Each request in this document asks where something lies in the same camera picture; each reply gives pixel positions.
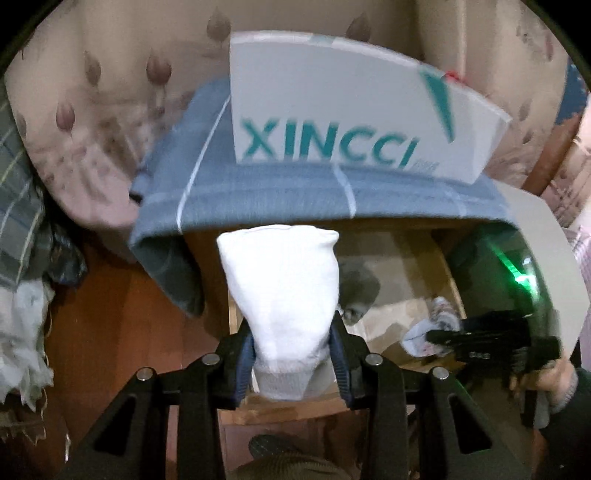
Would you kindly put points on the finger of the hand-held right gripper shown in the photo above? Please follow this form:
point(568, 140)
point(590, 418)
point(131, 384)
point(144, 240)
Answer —
point(445, 337)

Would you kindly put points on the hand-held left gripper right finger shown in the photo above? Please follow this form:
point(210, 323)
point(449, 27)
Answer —
point(341, 364)

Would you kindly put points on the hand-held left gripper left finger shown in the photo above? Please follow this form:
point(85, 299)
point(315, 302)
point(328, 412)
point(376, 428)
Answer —
point(244, 364)

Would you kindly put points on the pale floral underwear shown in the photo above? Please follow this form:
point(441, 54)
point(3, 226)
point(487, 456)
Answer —
point(422, 339)

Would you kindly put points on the wooden drawer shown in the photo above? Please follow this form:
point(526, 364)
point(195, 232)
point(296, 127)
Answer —
point(406, 277)

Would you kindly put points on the white sock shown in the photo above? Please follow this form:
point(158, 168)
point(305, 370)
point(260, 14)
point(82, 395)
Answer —
point(281, 300)

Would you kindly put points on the person's right forearm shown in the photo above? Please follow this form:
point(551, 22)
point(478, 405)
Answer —
point(568, 438)

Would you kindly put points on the person's right hand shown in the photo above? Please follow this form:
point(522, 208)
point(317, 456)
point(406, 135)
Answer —
point(551, 376)

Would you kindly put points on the dark grey sock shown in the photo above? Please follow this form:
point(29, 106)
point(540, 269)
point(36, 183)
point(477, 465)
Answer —
point(360, 284)

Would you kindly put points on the dark blue slipper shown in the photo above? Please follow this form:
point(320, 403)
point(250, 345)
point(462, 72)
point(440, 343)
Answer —
point(270, 445)

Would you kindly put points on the white board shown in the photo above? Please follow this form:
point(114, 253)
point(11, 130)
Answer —
point(549, 258)

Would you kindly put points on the khaki pants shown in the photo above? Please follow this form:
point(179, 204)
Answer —
point(286, 470)

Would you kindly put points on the blue checked cloth cover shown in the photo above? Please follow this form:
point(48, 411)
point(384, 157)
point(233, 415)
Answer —
point(277, 194)

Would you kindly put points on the white crumpled cloth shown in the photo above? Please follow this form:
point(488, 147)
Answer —
point(23, 332)

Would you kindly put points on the white box teal print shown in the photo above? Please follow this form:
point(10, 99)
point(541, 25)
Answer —
point(346, 92)

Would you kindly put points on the plaid blanket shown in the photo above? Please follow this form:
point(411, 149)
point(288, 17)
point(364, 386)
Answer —
point(23, 207)

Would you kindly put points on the beige floral curtain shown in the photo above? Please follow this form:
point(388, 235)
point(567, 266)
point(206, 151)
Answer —
point(78, 138)

